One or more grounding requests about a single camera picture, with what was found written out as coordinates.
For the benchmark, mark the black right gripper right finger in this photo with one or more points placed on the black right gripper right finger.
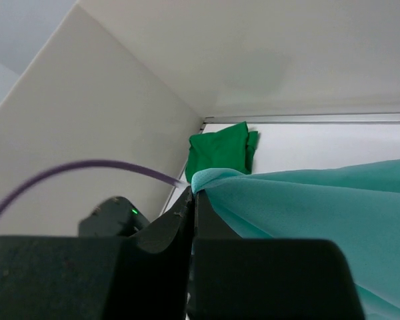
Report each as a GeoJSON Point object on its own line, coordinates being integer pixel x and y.
{"type": "Point", "coordinates": [237, 278]}

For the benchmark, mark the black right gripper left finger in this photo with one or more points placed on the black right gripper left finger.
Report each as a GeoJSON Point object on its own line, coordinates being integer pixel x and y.
{"type": "Point", "coordinates": [143, 276]}

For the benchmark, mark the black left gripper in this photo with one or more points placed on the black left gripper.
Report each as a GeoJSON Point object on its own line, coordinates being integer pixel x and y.
{"type": "Point", "coordinates": [115, 216]}

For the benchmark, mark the teal t shirt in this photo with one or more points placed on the teal t shirt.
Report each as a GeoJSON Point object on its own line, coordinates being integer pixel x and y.
{"type": "Point", "coordinates": [356, 207]}

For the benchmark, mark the green folded t shirt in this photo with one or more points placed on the green folded t shirt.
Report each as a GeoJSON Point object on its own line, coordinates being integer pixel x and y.
{"type": "Point", "coordinates": [230, 148]}

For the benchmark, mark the aluminium rail frame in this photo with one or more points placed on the aluminium rail frame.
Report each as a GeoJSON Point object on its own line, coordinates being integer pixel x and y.
{"type": "Point", "coordinates": [365, 118]}

